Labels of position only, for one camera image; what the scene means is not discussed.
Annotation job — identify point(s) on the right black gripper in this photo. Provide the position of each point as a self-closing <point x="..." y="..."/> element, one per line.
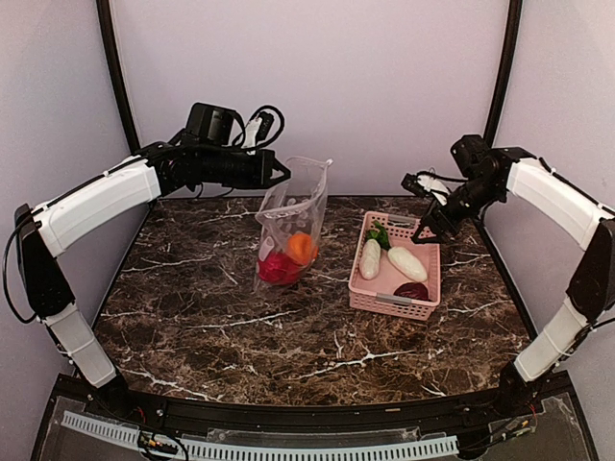
<point x="435" y="219"/>

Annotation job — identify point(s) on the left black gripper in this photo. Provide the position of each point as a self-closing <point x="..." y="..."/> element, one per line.
<point x="262" y="179"/>

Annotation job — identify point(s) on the white toy radish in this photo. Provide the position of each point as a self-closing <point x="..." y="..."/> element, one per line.
<point x="407" y="263"/>
<point x="369" y="263"/>

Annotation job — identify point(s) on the green toy leaf vegetable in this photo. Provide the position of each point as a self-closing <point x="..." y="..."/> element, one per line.
<point x="379" y="233"/>

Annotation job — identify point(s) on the clear zip top bag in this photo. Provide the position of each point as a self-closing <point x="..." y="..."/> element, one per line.
<point x="295" y="205"/>

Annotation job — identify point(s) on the dark red toy beet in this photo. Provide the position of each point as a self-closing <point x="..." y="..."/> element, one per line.
<point x="413" y="290"/>

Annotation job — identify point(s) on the orange toy tangerine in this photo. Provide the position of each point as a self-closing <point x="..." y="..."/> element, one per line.
<point x="301" y="248"/>

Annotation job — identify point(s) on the red toy apple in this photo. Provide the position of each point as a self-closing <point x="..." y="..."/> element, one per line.
<point x="278" y="269"/>

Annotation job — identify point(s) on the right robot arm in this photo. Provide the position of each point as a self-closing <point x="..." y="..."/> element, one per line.
<point x="490" y="175"/>

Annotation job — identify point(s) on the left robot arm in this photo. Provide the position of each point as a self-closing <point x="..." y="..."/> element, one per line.
<point x="216" y="146"/>

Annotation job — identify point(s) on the pink plastic basket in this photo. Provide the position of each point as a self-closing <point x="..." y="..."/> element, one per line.
<point x="378" y="294"/>

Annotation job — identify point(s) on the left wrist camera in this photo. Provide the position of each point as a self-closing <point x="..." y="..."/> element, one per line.
<point x="262" y="129"/>

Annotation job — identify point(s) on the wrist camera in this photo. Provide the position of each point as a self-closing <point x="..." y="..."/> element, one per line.
<point x="262" y="129"/>
<point x="424" y="185"/>

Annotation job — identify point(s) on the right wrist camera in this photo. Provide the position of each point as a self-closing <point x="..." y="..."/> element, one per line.
<point x="424" y="185"/>

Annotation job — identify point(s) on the black front rail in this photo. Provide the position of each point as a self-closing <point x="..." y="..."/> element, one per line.
<point x="458" y="414"/>

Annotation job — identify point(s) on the left black frame post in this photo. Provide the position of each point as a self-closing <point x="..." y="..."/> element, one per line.
<point x="115" y="70"/>

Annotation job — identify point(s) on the black frame post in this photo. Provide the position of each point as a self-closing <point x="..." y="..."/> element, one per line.
<point x="511" y="31"/>
<point x="115" y="70"/>

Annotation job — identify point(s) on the right black frame post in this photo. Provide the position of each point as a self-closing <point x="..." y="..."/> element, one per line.
<point x="511" y="31"/>

